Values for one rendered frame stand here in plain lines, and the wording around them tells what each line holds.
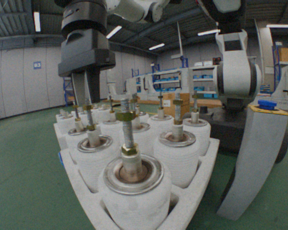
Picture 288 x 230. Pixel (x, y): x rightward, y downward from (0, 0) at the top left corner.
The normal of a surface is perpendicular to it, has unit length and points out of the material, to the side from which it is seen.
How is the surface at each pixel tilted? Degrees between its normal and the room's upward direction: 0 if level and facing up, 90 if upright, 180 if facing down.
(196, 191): 0
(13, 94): 90
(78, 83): 90
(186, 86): 90
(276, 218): 0
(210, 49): 90
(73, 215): 0
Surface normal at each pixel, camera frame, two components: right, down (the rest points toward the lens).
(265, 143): -0.68, 0.21
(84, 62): -0.21, 0.23
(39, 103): 0.71, 0.11
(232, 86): -0.56, 0.69
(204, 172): -0.07, -0.97
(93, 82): 0.98, -0.02
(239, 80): -0.67, 0.41
